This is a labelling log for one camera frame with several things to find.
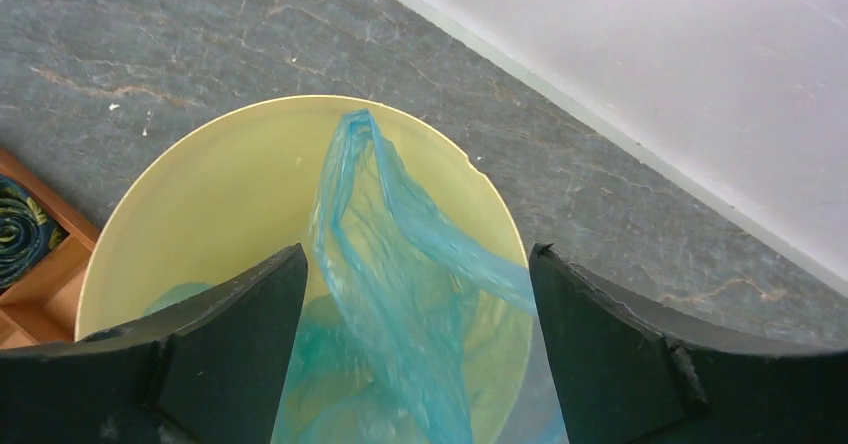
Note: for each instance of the dark coiled roll with yellow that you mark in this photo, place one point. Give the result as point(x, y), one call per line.
point(28, 233)

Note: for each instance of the blue plastic trash bag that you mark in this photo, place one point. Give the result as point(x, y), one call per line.
point(412, 331)

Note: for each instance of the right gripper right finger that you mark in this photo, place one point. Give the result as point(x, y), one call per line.
point(628, 369)

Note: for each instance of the yellow plastic trash bin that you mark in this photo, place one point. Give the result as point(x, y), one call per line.
point(241, 187)

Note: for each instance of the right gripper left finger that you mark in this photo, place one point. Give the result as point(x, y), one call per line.
point(209, 369)

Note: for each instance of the wooden compartment tray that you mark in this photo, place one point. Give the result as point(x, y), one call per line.
point(42, 307)

